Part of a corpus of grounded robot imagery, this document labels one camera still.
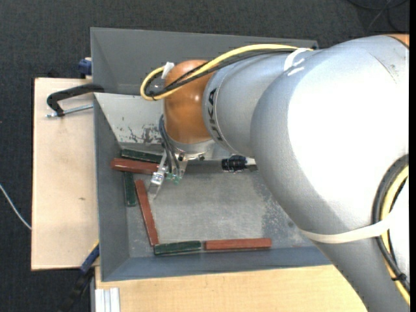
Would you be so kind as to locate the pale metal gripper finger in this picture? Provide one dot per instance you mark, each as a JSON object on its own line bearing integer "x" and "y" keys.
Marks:
{"x": 157, "y": 182}

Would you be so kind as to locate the dark green flat block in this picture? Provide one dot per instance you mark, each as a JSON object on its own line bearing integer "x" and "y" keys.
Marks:
{"x": 140, "y": 156}
{"x": 177, "y": 248}
{"x": 130, "y": 188}

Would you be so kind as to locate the red-brown flat block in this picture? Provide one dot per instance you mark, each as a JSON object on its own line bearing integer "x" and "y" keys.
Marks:
{"x": 133, "y": 165}
{"x": 147, "y": 213}
{"x": 237, "y": 244}

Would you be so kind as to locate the grey metal bin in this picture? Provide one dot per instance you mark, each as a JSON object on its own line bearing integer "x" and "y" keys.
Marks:
{"x": 208, "y": 206}

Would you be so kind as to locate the pale wood flat board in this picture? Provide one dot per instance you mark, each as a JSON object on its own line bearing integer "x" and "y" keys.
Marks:
{"x": 63, "y": 180}

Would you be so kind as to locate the black cylinder on white bracket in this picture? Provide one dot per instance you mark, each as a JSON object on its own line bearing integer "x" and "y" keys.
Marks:
{"x": 233, "y": 163}

